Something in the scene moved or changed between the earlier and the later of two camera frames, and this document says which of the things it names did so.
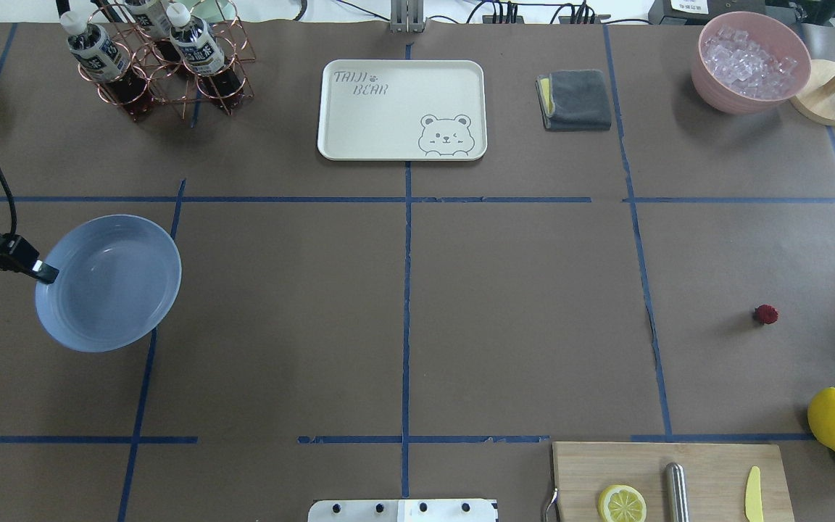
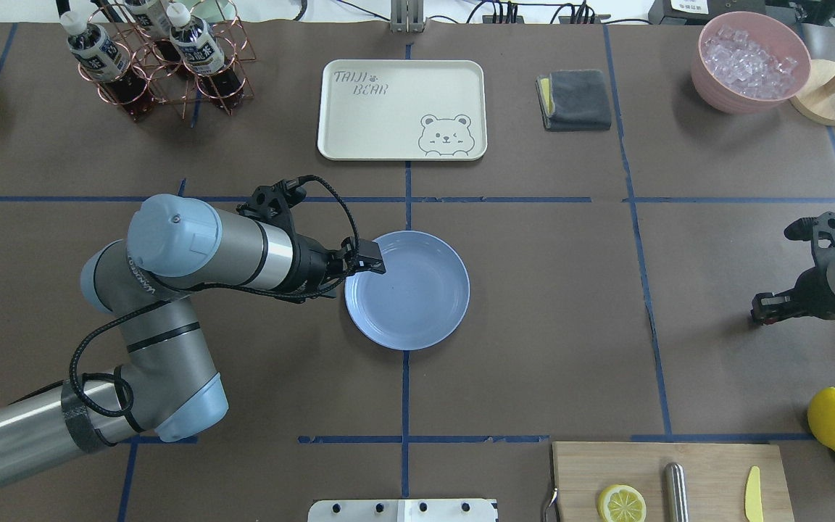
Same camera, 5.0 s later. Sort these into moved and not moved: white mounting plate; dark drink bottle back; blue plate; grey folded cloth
Moved: blue plate
Not moved: dark drink bottle back; grey folded cloth; white mounting plate
